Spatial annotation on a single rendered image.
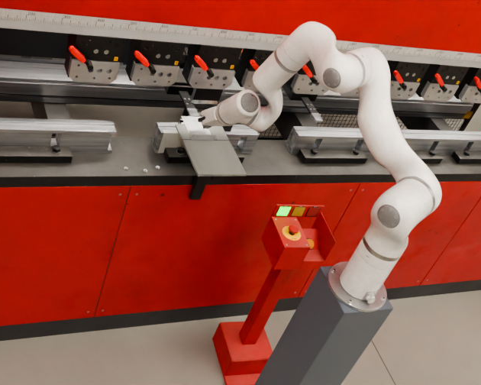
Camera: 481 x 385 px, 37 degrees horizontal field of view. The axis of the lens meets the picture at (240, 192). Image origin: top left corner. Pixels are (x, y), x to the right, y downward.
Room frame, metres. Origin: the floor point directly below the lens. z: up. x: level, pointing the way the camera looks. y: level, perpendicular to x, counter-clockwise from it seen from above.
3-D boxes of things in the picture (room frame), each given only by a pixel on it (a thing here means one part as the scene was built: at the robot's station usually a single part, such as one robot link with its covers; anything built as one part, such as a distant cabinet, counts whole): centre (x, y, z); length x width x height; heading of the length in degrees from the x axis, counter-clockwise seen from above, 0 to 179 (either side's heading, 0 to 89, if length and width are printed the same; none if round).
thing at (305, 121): (2.79, -0.03, 0.81); 0.64 x 0.08 x 0.14; 35
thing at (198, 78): (2.12, 0.26, 1.26); 0.15 x 0.09 x 0.17; 125
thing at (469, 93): (2.81, -0.72, 1.26); 0.15 x 0.09 x 0.17; 125
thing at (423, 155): (2.67, -0.61, 0.89); 0.30 x 0.05 x 0.03; 125
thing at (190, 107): (2.26, 0.33, 1.01); 0.26 x 0.12 x 0.05; 35
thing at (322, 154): (2.44, -0.29, 0.89); 0.30 x 0.05 x 0.03; 125
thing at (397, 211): (1.61, -0.42, 1.30); 0.19 x 0.12 x 0.24; 152
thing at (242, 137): (2.17, 0.19, 0.92); 0.39 x 0.06 x 0.10; 125
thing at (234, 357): (2.03, -0.28, 0.06); 0.25 x 0.20 x 0.12; 31
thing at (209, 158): (2.02, 0.15, 1.00); 0.26 x 0.18 x 0.01; 35
